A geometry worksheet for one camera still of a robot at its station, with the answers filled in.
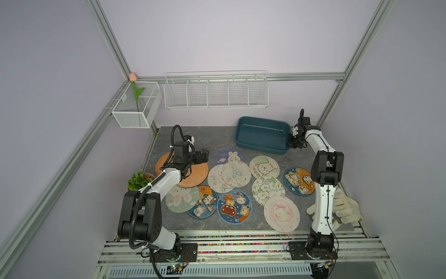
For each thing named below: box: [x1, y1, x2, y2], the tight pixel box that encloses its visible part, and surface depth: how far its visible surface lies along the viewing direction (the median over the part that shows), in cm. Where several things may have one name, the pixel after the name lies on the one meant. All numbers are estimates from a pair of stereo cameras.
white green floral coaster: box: [251, 175, 286, 207], surface depth 95 cm
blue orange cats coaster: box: [283, 166, 316, 196], surface depth 98 cm
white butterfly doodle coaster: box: [207, 163, 235, 194], surface depth 98 cm
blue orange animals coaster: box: [187, 186, 219, 220], surface depth 89 cm
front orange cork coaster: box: [176, 162, 210, 188], surface depth 98 cm
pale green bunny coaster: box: [164, 184, 200, 214], surface depth 91 cm
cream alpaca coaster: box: [249, 155, 280, 180], surface depth 104 cm
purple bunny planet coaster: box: [216, 148, 246, 166], surface depth 108 cm
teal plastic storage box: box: [235, 116, 291, 156], surface depth 120 cm
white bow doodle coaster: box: [221, 161, 252, 188], surface depth 101 cm
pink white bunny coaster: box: [263, 195, 301, 234], surface depth 86 cm
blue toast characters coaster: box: [216, 190, 253, 225], surface depth 88 cm
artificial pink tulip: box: [128, 72, 146, 113], surface depth 92 cm
